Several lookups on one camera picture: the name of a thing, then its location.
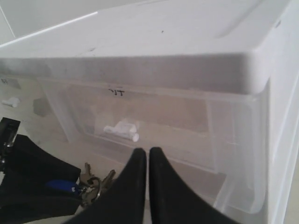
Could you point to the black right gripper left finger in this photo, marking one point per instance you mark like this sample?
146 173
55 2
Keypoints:
124 202

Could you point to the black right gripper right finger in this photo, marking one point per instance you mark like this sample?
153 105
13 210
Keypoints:
172 201

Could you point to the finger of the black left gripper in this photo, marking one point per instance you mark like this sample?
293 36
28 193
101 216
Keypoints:
27 172

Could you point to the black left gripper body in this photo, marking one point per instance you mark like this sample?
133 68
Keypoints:
8 132

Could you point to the keys with blue fob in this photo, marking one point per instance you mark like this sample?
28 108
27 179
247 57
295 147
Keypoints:
89 187

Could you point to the clear plastic storage bin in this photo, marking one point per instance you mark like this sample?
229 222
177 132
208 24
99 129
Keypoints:
233 186

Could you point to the top left small drawer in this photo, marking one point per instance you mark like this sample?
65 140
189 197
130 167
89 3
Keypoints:
23 99

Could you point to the small drawer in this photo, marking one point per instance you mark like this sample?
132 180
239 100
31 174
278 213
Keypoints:
215 132
23 99

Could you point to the top right small drawer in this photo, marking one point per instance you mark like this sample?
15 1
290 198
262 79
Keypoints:
215 132

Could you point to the white translucent drawer cabinet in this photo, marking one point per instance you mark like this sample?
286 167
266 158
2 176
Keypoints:
247 48

